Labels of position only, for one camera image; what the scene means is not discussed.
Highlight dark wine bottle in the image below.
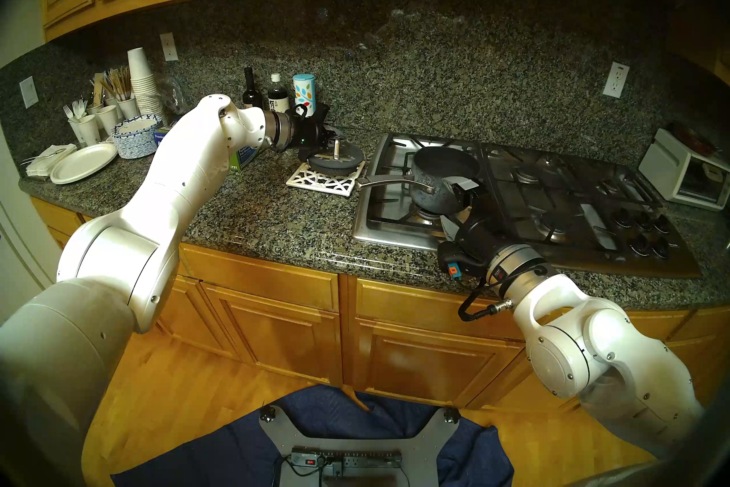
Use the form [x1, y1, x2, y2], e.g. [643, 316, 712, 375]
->
[242, 66, 264, 110]

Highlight bundle of wooden sticks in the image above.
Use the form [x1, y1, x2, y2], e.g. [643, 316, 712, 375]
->
[104, 66, 133, 101]

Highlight white lattice trivet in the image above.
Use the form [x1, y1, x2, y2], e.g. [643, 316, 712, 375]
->
[285, 161, 366, 198]

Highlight grey speckled saucepan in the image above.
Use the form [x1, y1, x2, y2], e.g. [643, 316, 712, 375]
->
[356, 145, 483, 215]

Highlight soy sauce bottle white cap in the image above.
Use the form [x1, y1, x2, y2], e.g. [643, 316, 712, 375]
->
[268, 73, 290, 116]

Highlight clear plastic bag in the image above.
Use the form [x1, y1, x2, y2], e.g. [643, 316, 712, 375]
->
[160, 78, 189, 118]

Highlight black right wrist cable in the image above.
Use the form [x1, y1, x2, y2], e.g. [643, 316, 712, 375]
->
[458, 278, 517, 322]

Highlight red frying pan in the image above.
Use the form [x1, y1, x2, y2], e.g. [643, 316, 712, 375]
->
[667, 121, 720, 157]

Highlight white paper plate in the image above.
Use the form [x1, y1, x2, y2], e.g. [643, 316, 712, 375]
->
[50, 142, 119, 185]

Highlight blue moving blanket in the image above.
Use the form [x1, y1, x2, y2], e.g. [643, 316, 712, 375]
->
[111, 384, 515, 487]

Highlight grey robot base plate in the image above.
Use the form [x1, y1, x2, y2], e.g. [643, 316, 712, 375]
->
[259, 405, 461, 487]

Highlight white salt canister blue lid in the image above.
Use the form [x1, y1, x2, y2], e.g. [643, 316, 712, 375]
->
[293, 73, 316, 118]

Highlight blue patterned paper bowl stack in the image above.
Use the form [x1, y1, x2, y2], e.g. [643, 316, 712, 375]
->
[111, 114, 163, 159]

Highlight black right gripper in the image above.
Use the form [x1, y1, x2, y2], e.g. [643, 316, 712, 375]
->
[442, 179, 512, 265]

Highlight white paper cup stack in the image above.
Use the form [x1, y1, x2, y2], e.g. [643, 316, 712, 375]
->
[127, 48, 165, 118]

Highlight white toaster oven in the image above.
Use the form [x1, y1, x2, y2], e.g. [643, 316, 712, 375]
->
[639, 128, 730, 213]

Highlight wooden base cabinets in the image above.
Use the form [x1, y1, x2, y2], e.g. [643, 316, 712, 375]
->
[31, 195, 730, 415]

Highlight stainless gas cooktop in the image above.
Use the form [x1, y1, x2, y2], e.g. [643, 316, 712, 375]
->
[352, 132, 703, 280]

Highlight grey power strip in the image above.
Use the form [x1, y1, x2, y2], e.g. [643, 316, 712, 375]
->
[290, 449, 403, 472]

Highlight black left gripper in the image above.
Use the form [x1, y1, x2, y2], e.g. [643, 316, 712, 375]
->
[290, 104, 347, 161]

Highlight grey pot lid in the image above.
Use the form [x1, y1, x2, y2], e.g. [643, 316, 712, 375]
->
[307, 138, 366, 177]

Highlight white napkin stack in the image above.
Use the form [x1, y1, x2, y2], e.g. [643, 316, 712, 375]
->
[23, 144, 78, 178]

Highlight blue aluminium foil box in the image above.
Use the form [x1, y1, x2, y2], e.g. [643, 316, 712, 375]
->
[153, 125, 263, 171]

